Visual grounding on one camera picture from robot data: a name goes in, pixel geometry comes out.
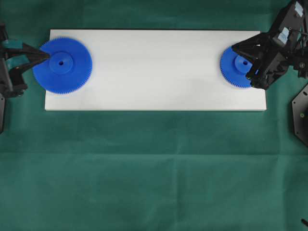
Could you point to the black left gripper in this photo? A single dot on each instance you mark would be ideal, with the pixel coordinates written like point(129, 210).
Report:
point(12, 83)

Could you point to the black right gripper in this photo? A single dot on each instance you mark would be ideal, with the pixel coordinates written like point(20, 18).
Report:
point(266, 51)

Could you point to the small blue gear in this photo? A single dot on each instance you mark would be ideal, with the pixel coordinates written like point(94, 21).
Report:
point(234, 68)

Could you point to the large blue gear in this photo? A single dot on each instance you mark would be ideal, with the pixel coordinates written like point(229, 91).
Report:
point(68, 68)

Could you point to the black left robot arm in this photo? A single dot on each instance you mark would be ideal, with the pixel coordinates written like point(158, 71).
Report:
point(17, 44)

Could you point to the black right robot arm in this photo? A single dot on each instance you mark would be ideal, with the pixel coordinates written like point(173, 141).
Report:
point(293, 18)

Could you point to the white rectangular board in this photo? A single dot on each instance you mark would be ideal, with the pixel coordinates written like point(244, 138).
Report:
point(156, 70)

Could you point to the green table cloth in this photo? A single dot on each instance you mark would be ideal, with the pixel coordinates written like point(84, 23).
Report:
point(153, 171)

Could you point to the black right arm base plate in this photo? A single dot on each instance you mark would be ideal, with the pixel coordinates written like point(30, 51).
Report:
point(300, 115)

